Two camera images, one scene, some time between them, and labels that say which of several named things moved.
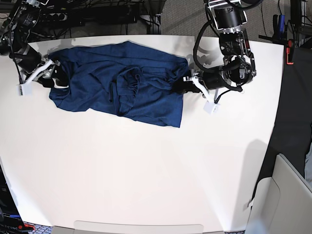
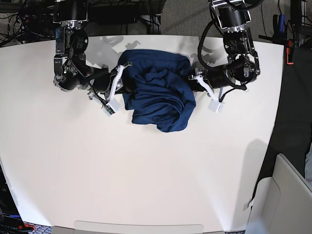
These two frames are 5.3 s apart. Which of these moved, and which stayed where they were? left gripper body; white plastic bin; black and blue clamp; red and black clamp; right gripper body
Moved: left gripper body
Stayed: black and blue clamp; white plastic bin; red and black clamp; right gripper body
